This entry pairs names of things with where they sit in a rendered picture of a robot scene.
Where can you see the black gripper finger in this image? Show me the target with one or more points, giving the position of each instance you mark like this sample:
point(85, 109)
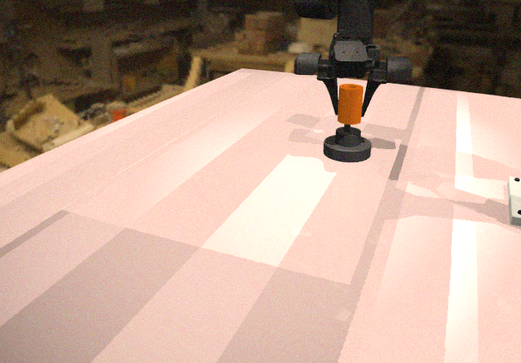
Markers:
point(331, 84)
point(372, 85)

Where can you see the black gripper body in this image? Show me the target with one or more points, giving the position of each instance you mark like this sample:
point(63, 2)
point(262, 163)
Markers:
point(399, 68)

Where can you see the orange knob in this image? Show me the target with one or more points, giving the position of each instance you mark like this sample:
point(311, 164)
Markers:
point(350, 104)

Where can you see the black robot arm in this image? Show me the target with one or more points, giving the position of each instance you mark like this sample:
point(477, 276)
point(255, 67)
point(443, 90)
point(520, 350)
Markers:
point(350, 59)

